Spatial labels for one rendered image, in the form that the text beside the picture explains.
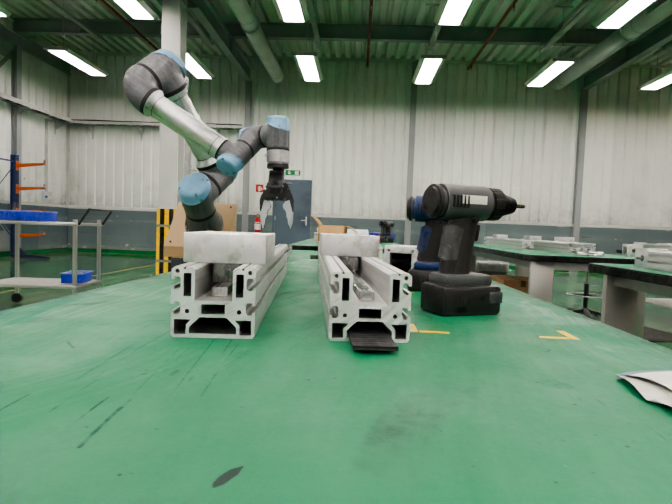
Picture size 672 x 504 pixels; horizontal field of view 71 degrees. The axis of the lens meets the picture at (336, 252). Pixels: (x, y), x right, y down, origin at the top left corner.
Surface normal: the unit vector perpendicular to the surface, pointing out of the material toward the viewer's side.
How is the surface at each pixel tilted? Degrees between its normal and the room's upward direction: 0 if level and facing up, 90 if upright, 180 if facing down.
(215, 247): 90
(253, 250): 90
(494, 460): 0
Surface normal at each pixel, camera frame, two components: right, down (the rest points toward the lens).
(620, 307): -0.04, 0.05
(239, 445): 0.04, -1.00
